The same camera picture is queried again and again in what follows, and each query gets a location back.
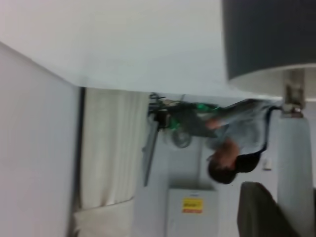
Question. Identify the person in grey shirt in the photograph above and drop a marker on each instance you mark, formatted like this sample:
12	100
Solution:
242	123

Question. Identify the dark grey ceramic mug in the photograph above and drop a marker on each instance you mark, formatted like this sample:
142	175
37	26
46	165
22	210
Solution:
269	37

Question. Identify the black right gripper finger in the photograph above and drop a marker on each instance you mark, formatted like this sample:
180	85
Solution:
259	214

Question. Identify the grey flat panel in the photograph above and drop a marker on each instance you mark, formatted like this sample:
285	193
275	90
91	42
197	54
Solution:
150	153

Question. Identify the yellow warning label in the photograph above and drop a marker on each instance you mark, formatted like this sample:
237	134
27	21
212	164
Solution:
192	205

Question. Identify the white wall switch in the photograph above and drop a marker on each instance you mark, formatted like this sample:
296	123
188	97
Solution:
267	165

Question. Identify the grey electrical cabinet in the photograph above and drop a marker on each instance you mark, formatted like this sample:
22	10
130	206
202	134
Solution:
192	222

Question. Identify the cream curtain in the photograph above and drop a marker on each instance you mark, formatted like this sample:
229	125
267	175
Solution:
111	148

